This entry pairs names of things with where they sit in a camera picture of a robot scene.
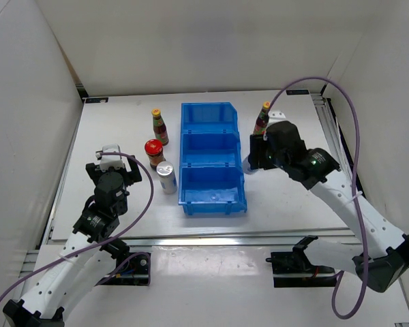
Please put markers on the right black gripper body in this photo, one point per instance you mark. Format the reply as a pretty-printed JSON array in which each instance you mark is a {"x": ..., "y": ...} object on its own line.
[{"x": 275, "y": 159}]

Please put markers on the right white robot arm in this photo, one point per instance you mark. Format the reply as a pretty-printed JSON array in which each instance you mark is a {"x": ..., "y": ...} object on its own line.
[{"x": 383, "y": 256}]

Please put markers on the blue three-compartment plastic bin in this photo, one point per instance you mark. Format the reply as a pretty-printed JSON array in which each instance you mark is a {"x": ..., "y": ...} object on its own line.
[{"x": 211, "y": 179}]

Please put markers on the right aluminium rail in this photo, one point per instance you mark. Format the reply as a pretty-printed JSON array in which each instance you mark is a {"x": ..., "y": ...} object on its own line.
[{"x": 330, "y": 136}]

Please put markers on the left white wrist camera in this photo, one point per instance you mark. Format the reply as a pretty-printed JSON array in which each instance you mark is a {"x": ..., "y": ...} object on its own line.
[{"x": 109, "y": 157}]

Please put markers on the left black corner label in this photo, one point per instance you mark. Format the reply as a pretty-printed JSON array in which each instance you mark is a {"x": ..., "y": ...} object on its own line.
[{"x": 96, "y": 100}]

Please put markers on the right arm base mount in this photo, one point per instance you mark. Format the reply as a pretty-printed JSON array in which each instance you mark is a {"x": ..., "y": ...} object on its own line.
[{"x": 288, "y": 274}]

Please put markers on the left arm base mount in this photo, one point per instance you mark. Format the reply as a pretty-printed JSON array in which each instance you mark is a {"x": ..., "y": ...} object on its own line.
[{"x": 132, "y": 270}]

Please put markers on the right tall sauce bottle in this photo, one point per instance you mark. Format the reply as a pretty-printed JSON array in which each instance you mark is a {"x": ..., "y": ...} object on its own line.
[{"x": 262, "y": 119}]

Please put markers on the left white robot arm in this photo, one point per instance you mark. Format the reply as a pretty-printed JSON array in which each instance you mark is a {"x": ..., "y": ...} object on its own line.
[{"x": 91, "y": 252}]

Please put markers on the left red-lid sauce jar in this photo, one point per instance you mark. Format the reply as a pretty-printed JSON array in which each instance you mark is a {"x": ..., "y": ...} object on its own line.
[{"x": 155, "y": 152}]

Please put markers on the silver can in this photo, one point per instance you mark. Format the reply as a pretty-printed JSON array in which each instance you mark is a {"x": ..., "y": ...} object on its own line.
[
  {"x": 166, "y": 174},
  {"x": 246, "y": 166}
]

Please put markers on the aluminium rail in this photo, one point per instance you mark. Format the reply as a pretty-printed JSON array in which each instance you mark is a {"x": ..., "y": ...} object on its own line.
[
  {"x": 330, "y": 136},
  {"x": 285, "y": 239}
]

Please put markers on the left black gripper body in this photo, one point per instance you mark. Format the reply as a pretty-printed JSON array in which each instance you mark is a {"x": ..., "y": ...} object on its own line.
[{"x": 123, "y": 208}]

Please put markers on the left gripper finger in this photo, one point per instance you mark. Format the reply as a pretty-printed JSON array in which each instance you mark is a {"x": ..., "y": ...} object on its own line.
[
  {"x": 94, "y": 172},
  {"x": 134, "y": 174}
]

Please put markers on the black corner label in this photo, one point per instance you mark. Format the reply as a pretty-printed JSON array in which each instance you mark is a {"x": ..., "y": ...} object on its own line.
[
  {"x": 297, "y": 92},
  {"x": 96, "y": 100}
]

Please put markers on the left tall sauce bottle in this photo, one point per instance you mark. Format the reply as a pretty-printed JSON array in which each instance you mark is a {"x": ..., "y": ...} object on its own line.
[{"x": 159, "y": 127}]

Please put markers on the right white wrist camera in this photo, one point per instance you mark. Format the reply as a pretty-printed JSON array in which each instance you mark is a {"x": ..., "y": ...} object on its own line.
[{"x": 275, "y": 116}]

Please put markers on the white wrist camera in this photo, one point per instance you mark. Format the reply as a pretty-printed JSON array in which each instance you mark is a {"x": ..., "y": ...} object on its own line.
[
  {"x": 275, "y": 116},
  {"x": 109, "y": 157}
]

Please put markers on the tall sauce bottle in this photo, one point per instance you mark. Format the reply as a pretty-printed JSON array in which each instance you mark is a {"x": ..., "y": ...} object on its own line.
[
  {"x": 159, "y": 127},
  {"x": 262, "y": 119}
]

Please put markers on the right black corner label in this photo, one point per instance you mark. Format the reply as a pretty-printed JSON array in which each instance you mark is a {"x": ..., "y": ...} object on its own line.
[{"x": 297, "y": 92}]

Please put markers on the front aluminium rail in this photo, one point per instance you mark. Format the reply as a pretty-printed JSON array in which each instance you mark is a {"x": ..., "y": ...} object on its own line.
[{"x": 285, "y": 239}]

